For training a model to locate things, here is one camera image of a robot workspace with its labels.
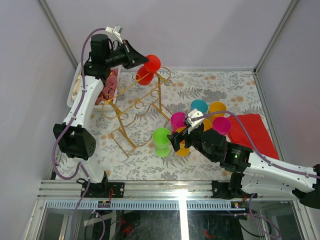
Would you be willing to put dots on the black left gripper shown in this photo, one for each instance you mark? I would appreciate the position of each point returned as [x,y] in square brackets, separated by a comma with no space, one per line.
[131,57]

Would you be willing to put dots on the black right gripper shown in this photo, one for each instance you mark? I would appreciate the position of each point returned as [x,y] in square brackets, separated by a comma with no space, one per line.
[176,138]

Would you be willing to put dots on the green wine glass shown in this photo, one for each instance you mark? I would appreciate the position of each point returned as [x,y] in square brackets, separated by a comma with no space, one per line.
[161,141]

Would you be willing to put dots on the orange wine glass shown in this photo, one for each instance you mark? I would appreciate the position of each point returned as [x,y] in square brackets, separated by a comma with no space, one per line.
[216,107]
[182,152]
[207,125]

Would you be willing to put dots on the magenta wine glass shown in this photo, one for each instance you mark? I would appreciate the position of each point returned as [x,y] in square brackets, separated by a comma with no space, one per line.
[177,121]
[222,125]

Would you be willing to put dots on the red wine glass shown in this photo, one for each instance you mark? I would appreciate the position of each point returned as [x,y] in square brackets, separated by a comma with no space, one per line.
[146,73]

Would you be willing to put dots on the blue wine glass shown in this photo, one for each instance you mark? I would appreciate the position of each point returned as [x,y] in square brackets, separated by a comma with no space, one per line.
[200,105]

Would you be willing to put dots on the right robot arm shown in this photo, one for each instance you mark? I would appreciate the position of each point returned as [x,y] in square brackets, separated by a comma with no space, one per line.
[252,175]

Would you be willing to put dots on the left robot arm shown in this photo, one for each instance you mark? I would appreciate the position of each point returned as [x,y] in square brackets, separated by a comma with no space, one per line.
[71,136]

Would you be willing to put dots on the floral tablecloth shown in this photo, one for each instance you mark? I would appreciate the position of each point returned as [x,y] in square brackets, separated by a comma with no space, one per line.
[236,89]

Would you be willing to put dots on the dusty pink cloth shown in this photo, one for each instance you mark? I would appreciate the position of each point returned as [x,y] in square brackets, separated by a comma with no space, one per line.
[110,86]

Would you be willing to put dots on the white plastic laundry basket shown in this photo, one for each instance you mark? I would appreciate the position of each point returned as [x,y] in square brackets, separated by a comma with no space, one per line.
[78,71]

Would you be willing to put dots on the cream floral cloth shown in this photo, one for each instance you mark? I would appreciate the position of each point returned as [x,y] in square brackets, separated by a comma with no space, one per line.
[77,85]

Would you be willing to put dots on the red folded cloth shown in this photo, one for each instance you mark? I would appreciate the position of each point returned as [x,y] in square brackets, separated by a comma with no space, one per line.
[257,131]

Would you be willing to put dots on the gold wire glass rack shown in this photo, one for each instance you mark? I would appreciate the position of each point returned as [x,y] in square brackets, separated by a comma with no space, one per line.
[110,111]

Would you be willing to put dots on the aluminium mounting rail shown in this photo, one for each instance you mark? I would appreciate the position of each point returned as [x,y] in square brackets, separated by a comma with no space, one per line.
[138,195]

